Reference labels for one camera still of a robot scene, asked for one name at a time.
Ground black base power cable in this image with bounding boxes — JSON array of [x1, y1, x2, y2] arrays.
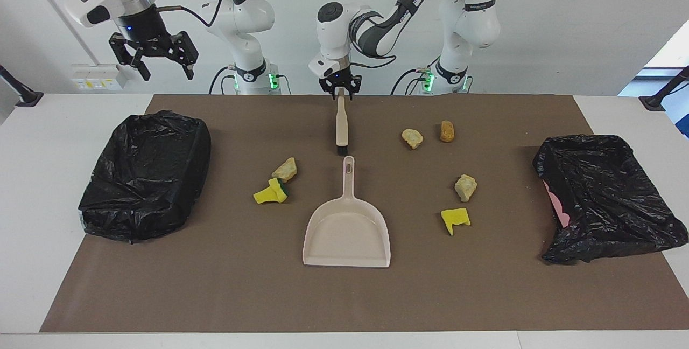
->
[[209, 65, 238, 95], [391, 66, 431, 95]]

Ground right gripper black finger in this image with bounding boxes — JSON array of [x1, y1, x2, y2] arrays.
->
[[108, 33, 152, 82], [161, 31, 200, 81]]

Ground brown table mat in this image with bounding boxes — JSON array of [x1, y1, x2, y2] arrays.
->
[[39, 94, 689, 333]]

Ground yellow and green sponge piece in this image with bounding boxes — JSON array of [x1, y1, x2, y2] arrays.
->
[[253, 178, 290, 205]]

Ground black bag bin pink inside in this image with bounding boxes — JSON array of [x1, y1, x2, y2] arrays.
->
[[532, 134, 689, 265]]

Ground white wall power socket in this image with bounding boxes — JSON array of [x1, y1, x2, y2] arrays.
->
[[71, 64, 128, 92]]

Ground beige plastic dustpan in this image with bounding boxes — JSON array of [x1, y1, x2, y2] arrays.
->
[[303, 156, 391, 269]]

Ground beige hand brush black bristles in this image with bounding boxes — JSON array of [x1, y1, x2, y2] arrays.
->
[[335, 96, 351, 156]]

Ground black bag lined bin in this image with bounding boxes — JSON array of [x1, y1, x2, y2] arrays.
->
[[78, 110, 212, 245]]

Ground plain yellow sponge piece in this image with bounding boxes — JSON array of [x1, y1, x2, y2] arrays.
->
[[440, 207, 472, 236]]

